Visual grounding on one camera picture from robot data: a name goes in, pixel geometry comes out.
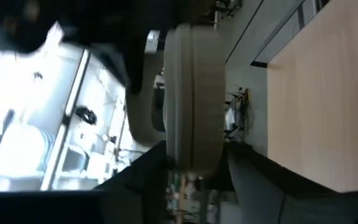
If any wooden shelf with black frame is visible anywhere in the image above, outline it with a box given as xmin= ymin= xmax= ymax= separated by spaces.
xmin=249 ymin=0 xmax=358 ymax=193

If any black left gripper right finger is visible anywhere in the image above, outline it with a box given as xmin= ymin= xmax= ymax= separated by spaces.
xmin=216 ymin=141 xmax=358 ymax=224

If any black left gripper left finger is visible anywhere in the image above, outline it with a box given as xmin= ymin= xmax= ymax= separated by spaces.
xmin=0 ymin=139 xmax=169 ymax=224

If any grey rubber slide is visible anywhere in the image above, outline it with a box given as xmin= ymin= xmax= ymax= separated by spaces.
xmin=126 ymin=23 xmax=227 ymax=180

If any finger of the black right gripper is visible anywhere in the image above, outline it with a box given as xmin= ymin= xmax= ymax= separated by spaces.
xmin=116 ymin=30 xmax=150 ymax=95

